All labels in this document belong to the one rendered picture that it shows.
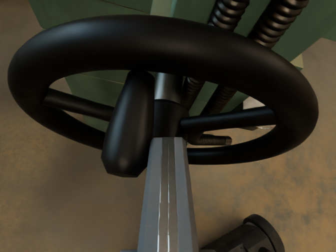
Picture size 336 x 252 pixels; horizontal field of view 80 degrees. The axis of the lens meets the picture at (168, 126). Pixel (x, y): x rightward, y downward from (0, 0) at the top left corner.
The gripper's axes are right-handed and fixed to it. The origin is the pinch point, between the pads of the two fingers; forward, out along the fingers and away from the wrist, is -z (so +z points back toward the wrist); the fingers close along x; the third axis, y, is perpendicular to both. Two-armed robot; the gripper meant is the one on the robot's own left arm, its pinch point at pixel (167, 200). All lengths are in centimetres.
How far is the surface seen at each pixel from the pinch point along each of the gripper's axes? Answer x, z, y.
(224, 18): 4.5, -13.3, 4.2
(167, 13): -0.1, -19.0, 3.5
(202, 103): 9.1, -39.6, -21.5
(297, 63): 14.5, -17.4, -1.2
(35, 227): -55, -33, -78
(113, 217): -24, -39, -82
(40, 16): -20.4, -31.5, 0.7
